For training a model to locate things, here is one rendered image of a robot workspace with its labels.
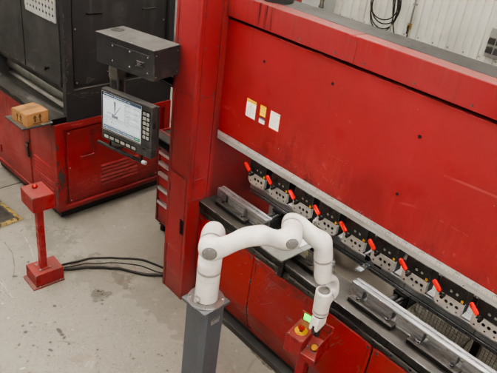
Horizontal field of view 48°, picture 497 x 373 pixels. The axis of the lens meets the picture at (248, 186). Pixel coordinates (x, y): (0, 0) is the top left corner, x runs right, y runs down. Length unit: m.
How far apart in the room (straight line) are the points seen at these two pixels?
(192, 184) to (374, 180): 1.41
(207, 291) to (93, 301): 1.74
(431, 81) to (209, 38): 1.44
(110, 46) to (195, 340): 1.87
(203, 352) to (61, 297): 1.72
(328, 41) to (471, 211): 1.10
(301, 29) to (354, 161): 0.76
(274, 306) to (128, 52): 1.84
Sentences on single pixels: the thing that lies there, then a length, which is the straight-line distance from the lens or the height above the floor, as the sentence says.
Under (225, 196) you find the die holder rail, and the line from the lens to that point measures 3.93.
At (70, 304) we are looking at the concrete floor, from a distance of 4.45.
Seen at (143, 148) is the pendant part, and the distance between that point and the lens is 3.70.
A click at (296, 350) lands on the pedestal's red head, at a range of 3.20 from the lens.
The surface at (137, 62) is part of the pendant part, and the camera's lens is 3.57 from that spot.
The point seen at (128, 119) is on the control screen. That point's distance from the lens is 3.73.
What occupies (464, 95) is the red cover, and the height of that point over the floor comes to 2.21.
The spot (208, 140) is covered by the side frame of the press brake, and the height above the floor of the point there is 1.33.
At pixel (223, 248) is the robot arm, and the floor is 1.39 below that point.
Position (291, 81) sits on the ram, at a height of 1.94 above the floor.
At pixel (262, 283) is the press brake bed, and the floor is 0.61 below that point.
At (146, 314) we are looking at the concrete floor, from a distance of 4.33.
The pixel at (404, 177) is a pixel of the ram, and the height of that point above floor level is 1.72.
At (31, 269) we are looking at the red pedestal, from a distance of 4.61.
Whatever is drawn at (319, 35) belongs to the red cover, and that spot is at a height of 2.24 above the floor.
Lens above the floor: 2.95
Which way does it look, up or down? 29 degrees down
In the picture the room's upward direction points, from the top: 8 degrees clockwise
